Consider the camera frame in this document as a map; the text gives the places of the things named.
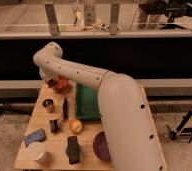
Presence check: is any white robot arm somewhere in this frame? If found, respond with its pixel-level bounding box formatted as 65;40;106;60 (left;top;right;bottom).
33;42;167;171

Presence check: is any white paper cup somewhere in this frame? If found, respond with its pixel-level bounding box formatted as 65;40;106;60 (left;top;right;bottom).
26;142;47;164

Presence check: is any purple bowl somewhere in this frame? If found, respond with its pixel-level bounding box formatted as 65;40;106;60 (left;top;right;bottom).
93;131;111;162

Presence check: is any small metal cup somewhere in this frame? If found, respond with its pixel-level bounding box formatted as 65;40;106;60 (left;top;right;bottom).
42;99;55;113

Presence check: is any green plastic bin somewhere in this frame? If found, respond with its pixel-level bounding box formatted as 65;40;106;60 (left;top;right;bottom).
75;84;100;121

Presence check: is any yellow black cart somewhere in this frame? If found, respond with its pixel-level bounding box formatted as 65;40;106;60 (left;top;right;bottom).
169;109;192;142

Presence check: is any black stapler block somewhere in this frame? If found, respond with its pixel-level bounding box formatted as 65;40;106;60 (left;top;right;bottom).
66;136;80;164

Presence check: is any orange apple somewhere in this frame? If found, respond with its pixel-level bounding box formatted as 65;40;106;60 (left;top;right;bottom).
69;119;83;134

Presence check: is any red bowl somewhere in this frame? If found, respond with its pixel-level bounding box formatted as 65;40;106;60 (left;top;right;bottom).
54;76;69;93

